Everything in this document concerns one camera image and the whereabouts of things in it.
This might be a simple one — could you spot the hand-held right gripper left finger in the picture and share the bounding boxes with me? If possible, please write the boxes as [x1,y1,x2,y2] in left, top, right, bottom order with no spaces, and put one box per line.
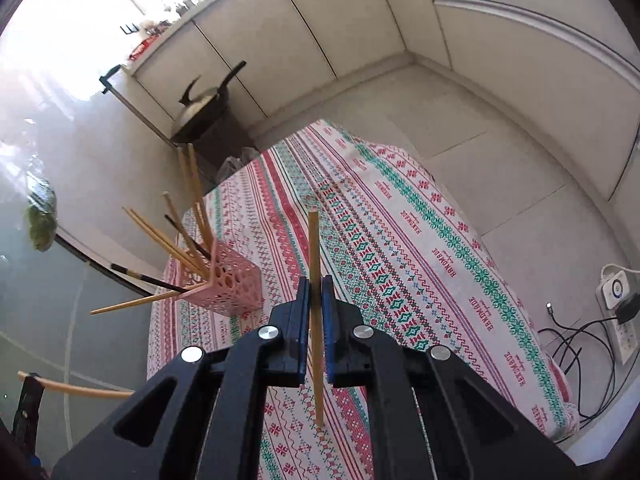
[50,276,311,480]

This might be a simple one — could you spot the red plastic basket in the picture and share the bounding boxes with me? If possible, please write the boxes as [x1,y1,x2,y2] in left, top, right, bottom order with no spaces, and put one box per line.
[129,37,161,61]

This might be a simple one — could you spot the white kitchen cabinets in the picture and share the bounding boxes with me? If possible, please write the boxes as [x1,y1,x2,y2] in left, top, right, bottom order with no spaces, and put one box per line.
[127,0,640,201]

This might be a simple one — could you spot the metal pipe with black fitting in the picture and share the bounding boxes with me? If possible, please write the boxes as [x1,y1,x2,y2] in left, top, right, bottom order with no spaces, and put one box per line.
[98,64,173,146]

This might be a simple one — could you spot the grey wok lid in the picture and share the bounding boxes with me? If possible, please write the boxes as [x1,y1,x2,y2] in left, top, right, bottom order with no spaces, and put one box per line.
[175,75,226,128]

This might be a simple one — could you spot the black cables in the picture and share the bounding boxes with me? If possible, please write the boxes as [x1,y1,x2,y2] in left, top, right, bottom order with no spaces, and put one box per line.
[537,302,626,418]

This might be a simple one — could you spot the black charger plug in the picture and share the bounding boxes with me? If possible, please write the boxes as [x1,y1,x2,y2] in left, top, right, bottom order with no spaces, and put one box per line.
[616,292,640,326]

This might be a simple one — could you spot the patterned tablecloth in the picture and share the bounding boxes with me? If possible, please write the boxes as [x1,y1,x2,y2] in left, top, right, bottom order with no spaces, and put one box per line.
[146,119,576,480]

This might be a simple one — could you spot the clear bag of green vegetables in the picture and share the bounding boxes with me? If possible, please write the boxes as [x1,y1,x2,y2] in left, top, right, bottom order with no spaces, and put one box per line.
[20,170,58,253]

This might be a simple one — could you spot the grey plastic bag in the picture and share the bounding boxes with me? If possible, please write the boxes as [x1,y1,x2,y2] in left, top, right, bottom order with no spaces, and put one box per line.
[217,147,261,181]

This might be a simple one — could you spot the bunch of chopsticks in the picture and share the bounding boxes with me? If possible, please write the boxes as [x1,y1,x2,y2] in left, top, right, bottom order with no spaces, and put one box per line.
[90,144,216,316]

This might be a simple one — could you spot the black wok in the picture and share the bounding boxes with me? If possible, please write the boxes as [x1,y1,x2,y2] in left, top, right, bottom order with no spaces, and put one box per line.
[171,60,248,143]

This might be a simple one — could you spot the white power strip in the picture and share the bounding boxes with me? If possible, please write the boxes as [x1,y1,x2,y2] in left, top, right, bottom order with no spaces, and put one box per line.
[597,263,640,366]

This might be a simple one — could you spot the wooden chopstick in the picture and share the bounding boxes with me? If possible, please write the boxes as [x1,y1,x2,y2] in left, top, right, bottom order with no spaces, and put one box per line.
[307,210,326,428]
[17,370,135,400]

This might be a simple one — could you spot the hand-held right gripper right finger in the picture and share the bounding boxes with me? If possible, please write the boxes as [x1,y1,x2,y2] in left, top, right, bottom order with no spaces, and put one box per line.
[321,275,582,480]

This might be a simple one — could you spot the pink perforated chopstick holder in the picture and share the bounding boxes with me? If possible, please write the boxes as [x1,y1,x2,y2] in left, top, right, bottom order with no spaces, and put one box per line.
[177,238,264,317]

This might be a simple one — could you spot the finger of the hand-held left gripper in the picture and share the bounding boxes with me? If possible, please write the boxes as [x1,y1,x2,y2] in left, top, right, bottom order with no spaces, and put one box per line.
[14,374,43,446]

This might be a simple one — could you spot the dark stand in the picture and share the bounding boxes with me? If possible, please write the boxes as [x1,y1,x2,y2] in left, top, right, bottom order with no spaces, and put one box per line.
[170,105,261,181]

